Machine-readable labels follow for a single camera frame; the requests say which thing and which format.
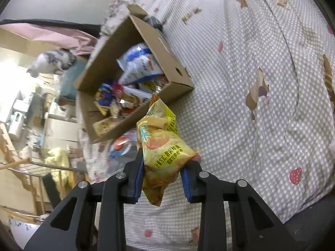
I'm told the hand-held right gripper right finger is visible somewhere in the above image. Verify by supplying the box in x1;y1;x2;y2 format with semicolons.
180;160;291;251

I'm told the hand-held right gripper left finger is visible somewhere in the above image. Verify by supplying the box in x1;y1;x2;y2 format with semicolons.
23;146;145;251

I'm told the white red blue snack packet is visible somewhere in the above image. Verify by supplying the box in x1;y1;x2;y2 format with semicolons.
107;133;139;163

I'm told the yellow chip bag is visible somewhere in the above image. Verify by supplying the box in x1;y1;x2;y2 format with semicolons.
137;94;199;206

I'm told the yellow brown snack packet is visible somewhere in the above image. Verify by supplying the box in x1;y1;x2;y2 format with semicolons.
93;117;117;137

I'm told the brown biscuit packet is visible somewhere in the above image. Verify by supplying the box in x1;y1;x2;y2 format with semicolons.
108;101;122;118

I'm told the red cartoon snack bag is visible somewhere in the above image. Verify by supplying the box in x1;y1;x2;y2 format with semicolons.
154;74;172;87

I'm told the white blue snack bag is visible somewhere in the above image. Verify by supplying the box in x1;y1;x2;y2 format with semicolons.
116;43;163;84

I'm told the cardboard box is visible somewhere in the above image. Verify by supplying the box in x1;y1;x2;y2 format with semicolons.
73;4;195;144

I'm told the yellow cloth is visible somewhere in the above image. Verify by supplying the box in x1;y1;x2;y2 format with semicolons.
48;148;71;186

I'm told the white cabinet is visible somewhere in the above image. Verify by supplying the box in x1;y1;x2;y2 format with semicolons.
43;112;79;143

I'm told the printed checked blanket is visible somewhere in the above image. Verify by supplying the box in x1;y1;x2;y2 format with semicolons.
79;0;335;251

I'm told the wooden chair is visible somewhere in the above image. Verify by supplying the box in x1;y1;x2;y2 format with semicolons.
0;123;71;215

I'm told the white kitchen appliance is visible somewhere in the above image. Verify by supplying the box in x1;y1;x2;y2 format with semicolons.
9;111;27;140

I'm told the grey white cat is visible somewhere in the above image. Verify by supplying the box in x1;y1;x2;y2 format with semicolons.
26;48;77;78

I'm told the dark grey object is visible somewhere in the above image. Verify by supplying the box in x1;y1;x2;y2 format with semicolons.
146;16;164;31

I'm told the pink hanging cloth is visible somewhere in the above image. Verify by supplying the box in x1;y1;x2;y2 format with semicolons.
0;22;98;55

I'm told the black frame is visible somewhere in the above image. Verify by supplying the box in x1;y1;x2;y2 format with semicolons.
0;18;102;32

